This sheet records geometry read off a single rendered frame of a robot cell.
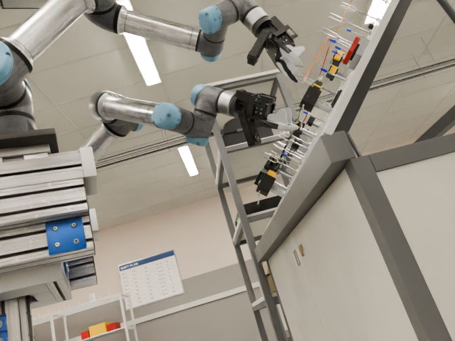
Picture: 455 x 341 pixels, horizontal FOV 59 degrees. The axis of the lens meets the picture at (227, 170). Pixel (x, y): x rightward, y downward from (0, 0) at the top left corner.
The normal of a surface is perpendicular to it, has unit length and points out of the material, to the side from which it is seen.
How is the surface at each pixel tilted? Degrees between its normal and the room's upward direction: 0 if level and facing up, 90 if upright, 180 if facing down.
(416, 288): 90
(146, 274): 90
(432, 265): 90
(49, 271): 90
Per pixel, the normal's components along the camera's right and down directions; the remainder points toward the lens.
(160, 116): -0.58, -0.13
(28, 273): 0.27, -0.43
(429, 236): 0.05, -0.38
